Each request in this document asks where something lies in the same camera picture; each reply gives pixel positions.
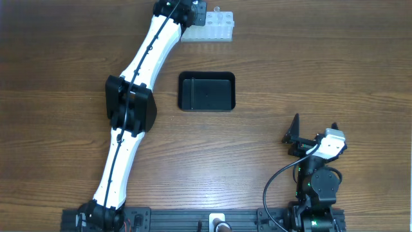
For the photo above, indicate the black tray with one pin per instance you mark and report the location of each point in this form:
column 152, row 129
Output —
column 209, row 93

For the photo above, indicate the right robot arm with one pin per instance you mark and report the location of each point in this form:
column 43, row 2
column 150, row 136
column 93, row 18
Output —
column 318, row 187

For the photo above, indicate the mounting rail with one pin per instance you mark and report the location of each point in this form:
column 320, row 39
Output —
column 180, row 220

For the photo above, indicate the white test tube rack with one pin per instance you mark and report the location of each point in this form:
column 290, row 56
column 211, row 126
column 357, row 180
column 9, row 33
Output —
column 212, row 30

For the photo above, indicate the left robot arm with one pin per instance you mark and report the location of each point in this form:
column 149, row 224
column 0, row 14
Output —
column 151, row 54

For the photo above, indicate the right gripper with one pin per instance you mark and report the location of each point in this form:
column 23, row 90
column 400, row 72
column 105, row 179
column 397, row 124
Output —
column 301, row 144

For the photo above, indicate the clear test tube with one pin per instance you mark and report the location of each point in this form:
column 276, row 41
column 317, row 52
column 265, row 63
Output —
column 192, row 93
column 218, row 11

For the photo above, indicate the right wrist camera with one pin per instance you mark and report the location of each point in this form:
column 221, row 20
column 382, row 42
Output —
column 328, row 143

